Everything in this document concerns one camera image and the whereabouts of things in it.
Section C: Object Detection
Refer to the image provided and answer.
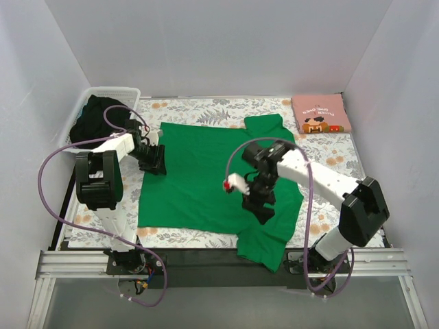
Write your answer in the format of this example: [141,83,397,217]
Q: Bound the green t shirt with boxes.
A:
[138,114,303,271]

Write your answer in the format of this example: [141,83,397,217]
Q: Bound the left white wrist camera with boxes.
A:
[141,130,163,146]

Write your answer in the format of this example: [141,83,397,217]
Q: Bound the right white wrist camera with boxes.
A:
[223,173,250,195]

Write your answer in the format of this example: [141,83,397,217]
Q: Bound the floral patterned table mat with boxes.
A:
[64,98,365,249]

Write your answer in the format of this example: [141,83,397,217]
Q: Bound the folded pink printed t shirt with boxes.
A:
[291,93,352,134]

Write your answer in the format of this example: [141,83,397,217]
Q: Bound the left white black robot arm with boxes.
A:
[75,119,167,274]

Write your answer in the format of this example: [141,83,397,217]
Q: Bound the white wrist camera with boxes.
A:
[141,130,163,146]
[223,173,250,195]

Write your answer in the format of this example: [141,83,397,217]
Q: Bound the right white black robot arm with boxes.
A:
[241,141,390,273]

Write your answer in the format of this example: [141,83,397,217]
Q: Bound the black clothes in basket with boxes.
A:
[69,95,130,144]

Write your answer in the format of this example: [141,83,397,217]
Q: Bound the aluminium frame rail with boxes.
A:
[27,248,428,328]

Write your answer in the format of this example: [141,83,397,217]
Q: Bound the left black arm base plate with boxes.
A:
[104,249,167,275]

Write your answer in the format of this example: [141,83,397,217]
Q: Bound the white plastic laundry basket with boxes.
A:
[58,86,141,151]

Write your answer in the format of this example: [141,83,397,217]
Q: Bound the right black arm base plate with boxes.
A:
[283,251,351,275]

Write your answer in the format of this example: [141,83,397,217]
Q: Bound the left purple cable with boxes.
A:
[37,104,169,308]

